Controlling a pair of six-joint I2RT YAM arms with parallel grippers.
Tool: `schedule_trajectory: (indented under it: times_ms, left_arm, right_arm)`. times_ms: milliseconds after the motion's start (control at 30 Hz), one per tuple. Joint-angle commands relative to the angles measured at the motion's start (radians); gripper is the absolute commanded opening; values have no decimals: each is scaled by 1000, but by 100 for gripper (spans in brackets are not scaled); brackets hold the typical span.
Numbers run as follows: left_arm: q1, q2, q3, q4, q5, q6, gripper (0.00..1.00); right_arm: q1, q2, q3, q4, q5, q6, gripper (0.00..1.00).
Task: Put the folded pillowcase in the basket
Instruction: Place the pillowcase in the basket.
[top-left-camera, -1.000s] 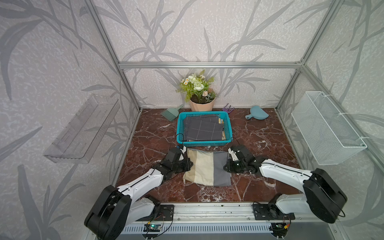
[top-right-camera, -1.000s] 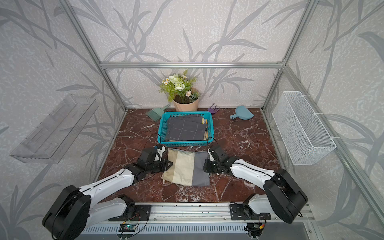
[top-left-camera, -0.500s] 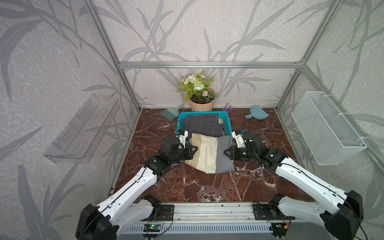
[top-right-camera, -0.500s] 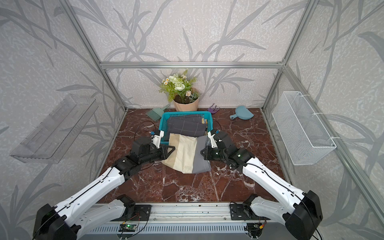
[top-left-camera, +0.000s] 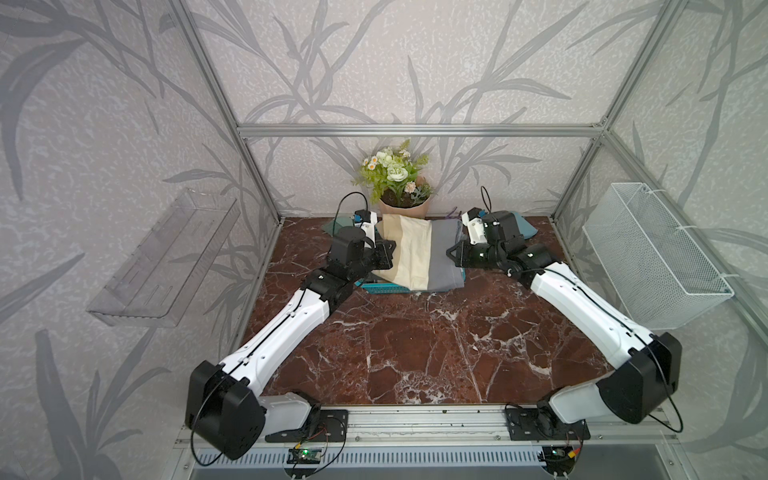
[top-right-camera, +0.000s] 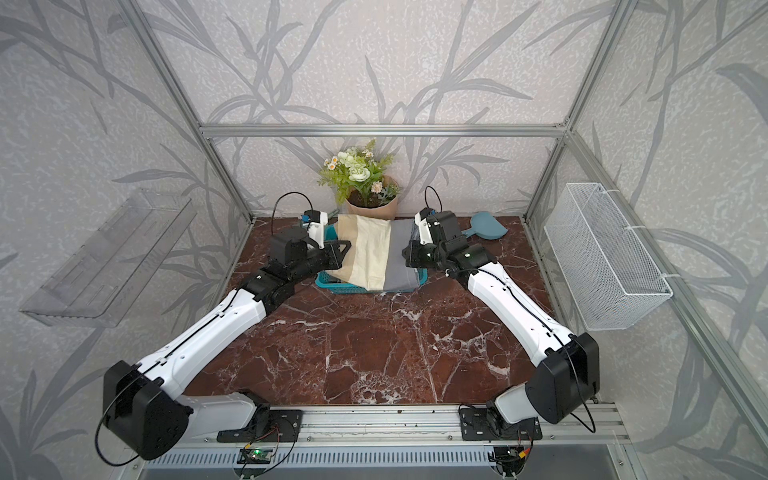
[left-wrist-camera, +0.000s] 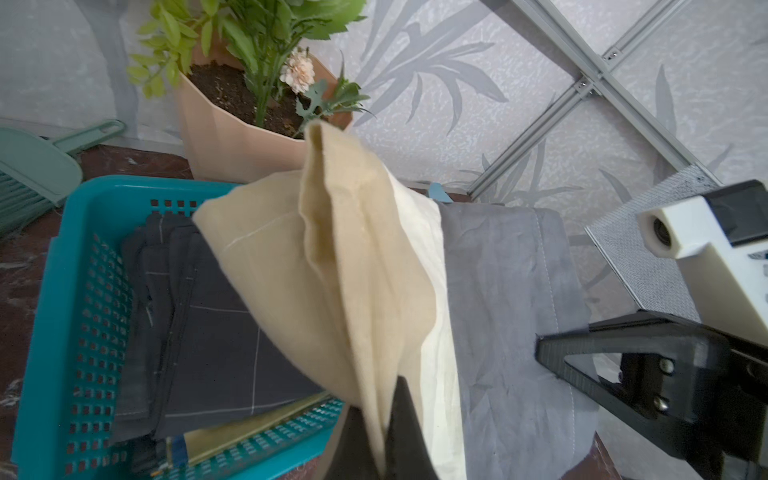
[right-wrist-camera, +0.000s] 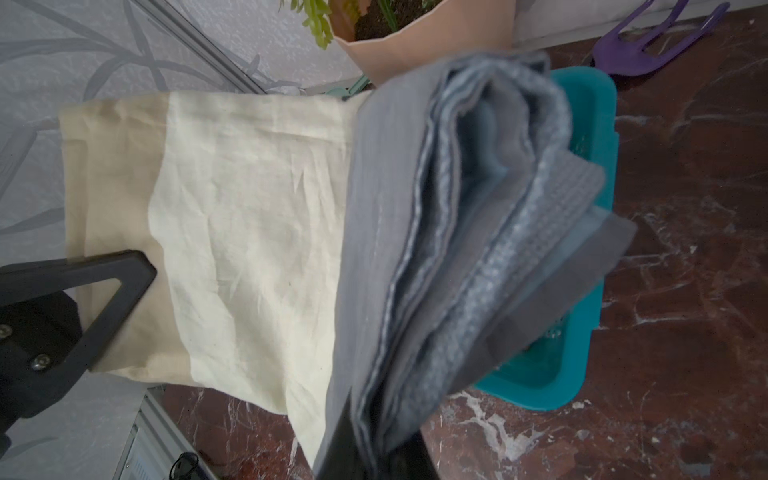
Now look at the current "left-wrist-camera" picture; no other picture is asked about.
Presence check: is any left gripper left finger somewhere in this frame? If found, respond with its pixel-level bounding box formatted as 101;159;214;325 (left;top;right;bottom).
323;404;380;480

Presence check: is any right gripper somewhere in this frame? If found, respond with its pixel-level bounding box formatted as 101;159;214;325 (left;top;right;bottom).
535;311;767;479

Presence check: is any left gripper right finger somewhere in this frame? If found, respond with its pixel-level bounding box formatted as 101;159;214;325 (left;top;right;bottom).
384;376;438;480

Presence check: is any pale yellow zigzag pillowcase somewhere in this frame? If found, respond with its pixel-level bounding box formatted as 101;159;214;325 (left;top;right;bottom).
159;392;332;470

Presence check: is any beige and grey pillowcase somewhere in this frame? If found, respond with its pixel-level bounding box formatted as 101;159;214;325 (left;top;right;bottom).
193;121;598;479

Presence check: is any dark grey checked pillowcase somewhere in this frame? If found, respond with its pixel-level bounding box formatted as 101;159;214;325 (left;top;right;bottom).
112;213;321;442

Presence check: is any teal plastic basket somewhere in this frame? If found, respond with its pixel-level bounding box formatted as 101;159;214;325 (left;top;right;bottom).
10;175;346;480

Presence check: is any blue dustpan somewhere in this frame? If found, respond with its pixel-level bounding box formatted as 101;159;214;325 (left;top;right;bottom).
427;182;454;204

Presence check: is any peach flower pot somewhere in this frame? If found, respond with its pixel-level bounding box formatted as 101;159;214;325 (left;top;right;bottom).
175;44;355;185

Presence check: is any green hand brush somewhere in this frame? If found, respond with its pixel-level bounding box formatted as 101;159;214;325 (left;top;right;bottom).
1;119;126;237

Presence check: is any artificial flowering plant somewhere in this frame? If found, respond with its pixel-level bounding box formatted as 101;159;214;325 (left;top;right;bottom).
126;1;365;127

